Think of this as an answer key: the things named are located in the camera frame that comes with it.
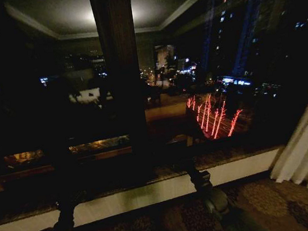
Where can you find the dark marble window sill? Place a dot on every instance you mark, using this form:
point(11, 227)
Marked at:
point(101, 191)

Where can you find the dark wooden window mullion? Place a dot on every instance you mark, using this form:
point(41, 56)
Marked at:
point(120, 68)

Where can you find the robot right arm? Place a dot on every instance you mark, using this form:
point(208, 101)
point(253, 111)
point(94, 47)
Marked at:
point(217, 201)

